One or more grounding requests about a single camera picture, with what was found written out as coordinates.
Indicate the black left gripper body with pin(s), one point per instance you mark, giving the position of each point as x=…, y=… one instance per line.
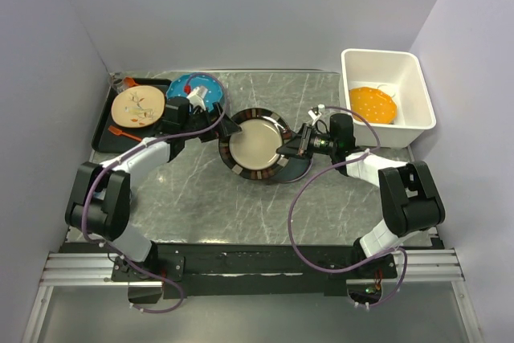
x=199, y=117

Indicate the orange polka dot plate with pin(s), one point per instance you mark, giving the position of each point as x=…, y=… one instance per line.
x=373, y=105

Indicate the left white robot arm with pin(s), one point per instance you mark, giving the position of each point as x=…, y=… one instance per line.
x=100, y=202

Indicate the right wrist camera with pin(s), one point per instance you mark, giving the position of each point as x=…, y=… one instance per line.
x=316, y=112

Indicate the aluminium rail frame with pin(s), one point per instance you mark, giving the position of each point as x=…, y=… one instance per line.
x=95, y=269

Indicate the brown rimmed beige plate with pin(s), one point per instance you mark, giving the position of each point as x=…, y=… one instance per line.
x=252, y=152

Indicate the black serving tray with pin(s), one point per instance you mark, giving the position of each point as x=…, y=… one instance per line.
x=104, y=141

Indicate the orange plastic spoon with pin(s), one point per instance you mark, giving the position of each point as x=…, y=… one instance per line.
x=128, y=82

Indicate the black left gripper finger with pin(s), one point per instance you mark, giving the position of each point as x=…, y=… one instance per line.
x=217, y=115
x=227, y=127

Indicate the orange plastic fork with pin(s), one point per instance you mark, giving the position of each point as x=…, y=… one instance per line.
x=120, y=133

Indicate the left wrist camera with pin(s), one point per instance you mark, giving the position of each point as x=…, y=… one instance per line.
x=197, y=97

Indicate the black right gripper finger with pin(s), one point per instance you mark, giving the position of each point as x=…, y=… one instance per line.
x=301, y=139
x=287, y=152

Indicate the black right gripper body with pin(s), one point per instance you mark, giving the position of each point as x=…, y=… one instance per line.
x=324, y=143

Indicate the floral beige plate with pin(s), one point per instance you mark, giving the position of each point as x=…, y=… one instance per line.
x=138, y=107

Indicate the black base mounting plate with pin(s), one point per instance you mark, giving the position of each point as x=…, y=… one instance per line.
x=244, y=269

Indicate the clear glass cup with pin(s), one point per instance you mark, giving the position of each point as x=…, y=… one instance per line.
x=117, y=83

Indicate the blue polka dot plate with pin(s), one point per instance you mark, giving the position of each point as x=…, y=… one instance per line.
x=182, y=86

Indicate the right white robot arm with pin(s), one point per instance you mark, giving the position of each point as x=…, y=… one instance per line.
x=410, y=201

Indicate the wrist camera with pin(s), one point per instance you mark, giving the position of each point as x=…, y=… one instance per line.
x=197, y=97
x=316, y=112

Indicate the dark blue floral plate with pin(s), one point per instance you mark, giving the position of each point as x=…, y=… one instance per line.
x=291, y=169

